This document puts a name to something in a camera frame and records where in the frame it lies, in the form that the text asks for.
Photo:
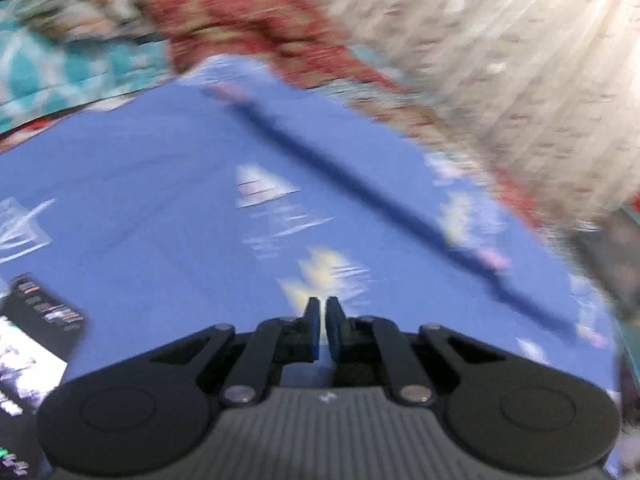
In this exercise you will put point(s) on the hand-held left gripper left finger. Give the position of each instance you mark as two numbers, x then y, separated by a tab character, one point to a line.
312	332

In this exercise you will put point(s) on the storage box with teal lid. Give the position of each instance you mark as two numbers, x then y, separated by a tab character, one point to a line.
612	255

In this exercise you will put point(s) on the red floral blanket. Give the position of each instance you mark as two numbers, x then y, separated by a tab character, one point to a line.
225	15

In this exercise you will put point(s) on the dark floral cloth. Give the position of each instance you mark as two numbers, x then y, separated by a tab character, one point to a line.
85	5

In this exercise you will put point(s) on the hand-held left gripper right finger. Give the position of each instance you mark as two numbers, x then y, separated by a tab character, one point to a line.
334	332

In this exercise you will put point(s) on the blue printed bedsheet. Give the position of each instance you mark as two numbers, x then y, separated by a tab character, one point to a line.
150	185

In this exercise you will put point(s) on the beige leaf-print curtain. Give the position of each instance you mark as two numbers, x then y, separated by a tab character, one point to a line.
500	50

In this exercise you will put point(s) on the black smartphone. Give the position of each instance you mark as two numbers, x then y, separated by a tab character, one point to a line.
35	350

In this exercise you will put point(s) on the teal patterned sheet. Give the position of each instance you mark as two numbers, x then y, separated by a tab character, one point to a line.
75	70

